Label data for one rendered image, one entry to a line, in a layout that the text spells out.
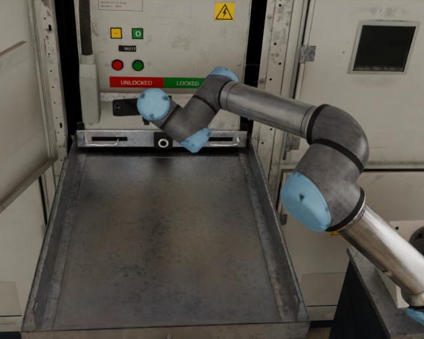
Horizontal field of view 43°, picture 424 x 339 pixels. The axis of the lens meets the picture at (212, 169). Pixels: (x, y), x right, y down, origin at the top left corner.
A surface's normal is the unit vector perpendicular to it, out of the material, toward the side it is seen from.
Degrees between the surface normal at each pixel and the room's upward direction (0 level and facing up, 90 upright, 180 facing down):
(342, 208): 70
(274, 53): 90
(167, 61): 90
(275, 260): 0
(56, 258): 0
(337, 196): 62
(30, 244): 90
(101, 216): 0
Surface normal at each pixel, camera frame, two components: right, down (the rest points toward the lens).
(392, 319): 0.06, -0.83
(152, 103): 0.11, 0.06
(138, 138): 0.09, 0.55
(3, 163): 0.95, 0.21
